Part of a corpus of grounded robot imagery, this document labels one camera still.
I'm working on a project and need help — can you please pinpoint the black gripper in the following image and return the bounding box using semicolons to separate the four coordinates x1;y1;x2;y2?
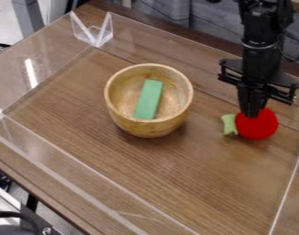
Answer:
217;59;299;118

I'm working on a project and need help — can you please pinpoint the red plush fruit green leaf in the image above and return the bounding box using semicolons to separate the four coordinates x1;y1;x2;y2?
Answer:
220;108;279;140

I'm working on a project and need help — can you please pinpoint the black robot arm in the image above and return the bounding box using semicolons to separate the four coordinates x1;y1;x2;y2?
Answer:
217;0;299;118

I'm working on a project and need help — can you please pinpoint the green rectangular block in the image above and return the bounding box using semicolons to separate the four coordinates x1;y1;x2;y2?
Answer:
133;79;163;119

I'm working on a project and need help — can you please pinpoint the wooden bowl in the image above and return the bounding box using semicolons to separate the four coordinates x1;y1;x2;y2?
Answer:
104;63;193;138

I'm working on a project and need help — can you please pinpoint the clear acrylic tray enclosure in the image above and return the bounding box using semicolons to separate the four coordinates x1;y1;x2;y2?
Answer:
0;9;299;235

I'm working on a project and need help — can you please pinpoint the black metal bracket with cable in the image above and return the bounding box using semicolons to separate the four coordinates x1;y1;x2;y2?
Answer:
0;205;64;235

